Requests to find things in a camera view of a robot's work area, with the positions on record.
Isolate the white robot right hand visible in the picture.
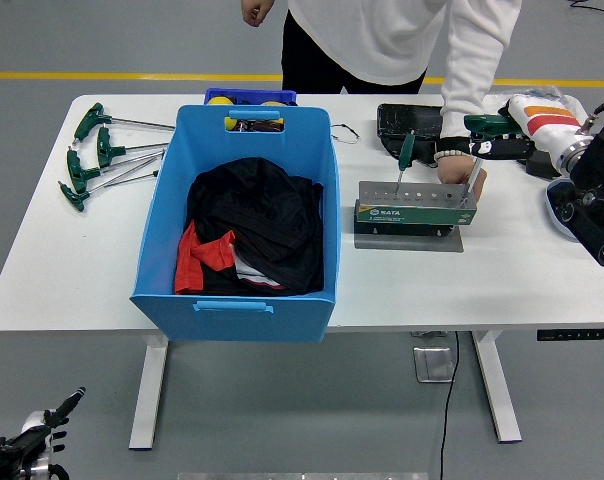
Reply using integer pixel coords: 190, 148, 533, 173
463, 94, 589, 162

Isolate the person's left hand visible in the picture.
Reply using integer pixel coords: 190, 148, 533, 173
435, 151, 488, 202

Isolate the person's right hand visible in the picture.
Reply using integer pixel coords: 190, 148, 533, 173
241, 0, 276, 29

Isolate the black-white robot left hand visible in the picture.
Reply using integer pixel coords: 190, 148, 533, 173
17, 386, 87, 480

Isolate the small green T-handle hex key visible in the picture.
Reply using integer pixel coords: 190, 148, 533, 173
394, 129, 417, 197

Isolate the large green T-handle hex key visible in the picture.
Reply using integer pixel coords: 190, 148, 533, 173
460, 113, 524, 205

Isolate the green metal hex key holder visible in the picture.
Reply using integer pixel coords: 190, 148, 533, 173
353, 180, 479, 253

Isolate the blue plastic storage box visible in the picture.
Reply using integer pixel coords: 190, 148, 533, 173
129, 103, 342, 345

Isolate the black plastic tray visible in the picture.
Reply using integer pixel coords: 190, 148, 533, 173
376, 102, 448, 169

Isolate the dark blue plastic bin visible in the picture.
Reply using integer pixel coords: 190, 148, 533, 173
204, 87, 299, 107

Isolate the light blue bowl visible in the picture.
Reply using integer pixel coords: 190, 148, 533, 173
545, 178, 581, 242

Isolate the white table leg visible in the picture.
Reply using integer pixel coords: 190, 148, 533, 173
470, 330, 524, 444
129, 334, 169, 451

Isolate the dark red packet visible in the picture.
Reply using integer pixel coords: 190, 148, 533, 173
238, 118, 286, 134

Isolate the person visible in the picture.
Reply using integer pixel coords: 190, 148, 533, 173
241, 0, 524, 202

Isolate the metal floor plate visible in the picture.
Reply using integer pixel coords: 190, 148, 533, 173
413, 346, 457, 384

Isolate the black and red clothing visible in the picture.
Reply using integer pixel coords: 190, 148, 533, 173
174, 156, 326, 296

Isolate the black table control panel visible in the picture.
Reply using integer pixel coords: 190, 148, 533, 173
535, 327, 604, 343

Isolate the thin wire loop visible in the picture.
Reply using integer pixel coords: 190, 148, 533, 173
330, 123, 362, 146

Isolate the black floor cable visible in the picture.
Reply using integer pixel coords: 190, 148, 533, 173
439, 330, 461, 480
569, 0, 604, 26

